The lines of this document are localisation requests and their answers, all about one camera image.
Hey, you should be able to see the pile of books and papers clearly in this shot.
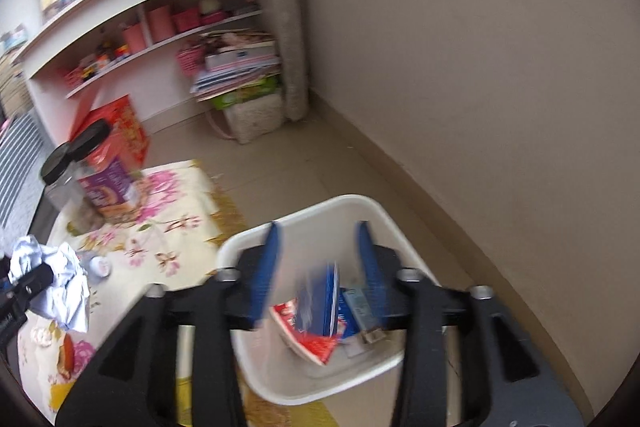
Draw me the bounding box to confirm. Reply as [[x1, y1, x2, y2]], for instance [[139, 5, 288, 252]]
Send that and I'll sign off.
[[189, 29, 284, 101]]

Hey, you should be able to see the grey striped sofa cover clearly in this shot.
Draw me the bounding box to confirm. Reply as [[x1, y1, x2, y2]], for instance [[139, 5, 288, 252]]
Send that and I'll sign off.
[[0, 112, 57, 239]]

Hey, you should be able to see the pink shelf basket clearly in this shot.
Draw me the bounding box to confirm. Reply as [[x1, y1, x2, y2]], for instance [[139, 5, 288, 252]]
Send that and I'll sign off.
[[172, 8, 202, 33]]

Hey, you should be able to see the tall stack of books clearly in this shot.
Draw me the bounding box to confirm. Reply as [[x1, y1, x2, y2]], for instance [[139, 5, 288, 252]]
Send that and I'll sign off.
[[0, 57, 32, 118]]

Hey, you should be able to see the grey curtain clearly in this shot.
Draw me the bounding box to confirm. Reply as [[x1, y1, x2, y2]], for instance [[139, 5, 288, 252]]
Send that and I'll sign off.
[[259, 0, 312, 124]]

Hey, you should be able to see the pink lattice basket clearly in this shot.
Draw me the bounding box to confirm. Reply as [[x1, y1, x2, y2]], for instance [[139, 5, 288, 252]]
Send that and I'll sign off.
[[174, 46, 206, 78]]

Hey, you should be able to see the red instant noodle cup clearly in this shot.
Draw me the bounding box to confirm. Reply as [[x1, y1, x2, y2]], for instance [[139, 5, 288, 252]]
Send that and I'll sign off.
[[270, 299, 342, 366]]

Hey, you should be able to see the clear plastic bottle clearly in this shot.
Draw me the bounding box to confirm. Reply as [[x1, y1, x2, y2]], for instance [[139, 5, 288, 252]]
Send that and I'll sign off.
[[75, 252, 112, 281]]

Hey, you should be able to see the short pink pen cup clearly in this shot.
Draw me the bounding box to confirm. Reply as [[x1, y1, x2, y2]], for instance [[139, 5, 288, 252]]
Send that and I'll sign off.
[[122, 24, 147, 56]]

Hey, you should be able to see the clear jar with black lid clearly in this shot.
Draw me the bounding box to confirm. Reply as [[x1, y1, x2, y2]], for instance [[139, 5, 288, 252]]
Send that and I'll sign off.
[[40, 141, 109, 236]]

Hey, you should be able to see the red gift box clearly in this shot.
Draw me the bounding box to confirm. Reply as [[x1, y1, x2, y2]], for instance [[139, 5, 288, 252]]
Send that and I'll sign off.
[[69, 94, 151, 168]]

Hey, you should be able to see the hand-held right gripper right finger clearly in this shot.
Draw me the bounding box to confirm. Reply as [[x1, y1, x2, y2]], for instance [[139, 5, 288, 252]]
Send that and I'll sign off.
[[354, 221, 542, 427]]

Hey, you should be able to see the blue cardboard box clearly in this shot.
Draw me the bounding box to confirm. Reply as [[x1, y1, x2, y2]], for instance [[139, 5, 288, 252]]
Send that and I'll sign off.
[[297, 261, 347, 339]]

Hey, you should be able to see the light blue milk carton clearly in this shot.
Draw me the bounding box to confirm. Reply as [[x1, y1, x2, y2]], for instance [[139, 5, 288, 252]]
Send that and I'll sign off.
[[340, 287, 389, 344]]

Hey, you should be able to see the white plastic bin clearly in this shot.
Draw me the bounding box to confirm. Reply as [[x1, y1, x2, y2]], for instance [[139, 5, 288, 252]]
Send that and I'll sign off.
[[216, 194, 444, 407]]

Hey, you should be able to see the floral tablecloth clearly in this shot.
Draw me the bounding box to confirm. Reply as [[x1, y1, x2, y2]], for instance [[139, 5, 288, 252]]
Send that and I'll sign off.
[[17, 159, 302, 427]]

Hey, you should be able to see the tall pink pen cup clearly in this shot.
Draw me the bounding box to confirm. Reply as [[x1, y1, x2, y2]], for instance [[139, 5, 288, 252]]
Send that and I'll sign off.
[[147, 5, 174, 44]]

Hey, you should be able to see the green packet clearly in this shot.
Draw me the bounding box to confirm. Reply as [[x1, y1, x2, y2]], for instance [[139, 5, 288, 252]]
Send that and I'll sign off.
[[209, 77, 282, 110]]

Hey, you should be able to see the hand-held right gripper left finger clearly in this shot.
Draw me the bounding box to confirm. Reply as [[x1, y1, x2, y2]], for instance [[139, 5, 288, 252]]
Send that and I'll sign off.
[[55, 222, 284, 427]]

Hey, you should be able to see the purple label nut jar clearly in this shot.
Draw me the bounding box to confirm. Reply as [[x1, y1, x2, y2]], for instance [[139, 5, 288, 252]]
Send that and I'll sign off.
[[67, 119, 144, 224]]

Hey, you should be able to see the orange snack wrapper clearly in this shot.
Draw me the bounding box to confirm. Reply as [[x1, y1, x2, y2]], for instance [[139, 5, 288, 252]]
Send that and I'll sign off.
[[58, 334, 76, 371]]

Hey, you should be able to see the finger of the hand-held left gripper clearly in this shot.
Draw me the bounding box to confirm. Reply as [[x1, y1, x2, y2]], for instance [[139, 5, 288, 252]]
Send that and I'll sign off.
[[0, 261, 55, 308]]

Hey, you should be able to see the white tissue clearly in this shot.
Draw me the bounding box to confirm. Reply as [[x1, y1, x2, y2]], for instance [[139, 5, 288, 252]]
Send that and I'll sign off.
[[9, 234, 92, 334]]

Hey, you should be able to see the white woven bag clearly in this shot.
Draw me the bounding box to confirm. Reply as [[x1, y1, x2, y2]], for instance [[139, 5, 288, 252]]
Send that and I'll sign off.
[[206, 92, 287, 146]]

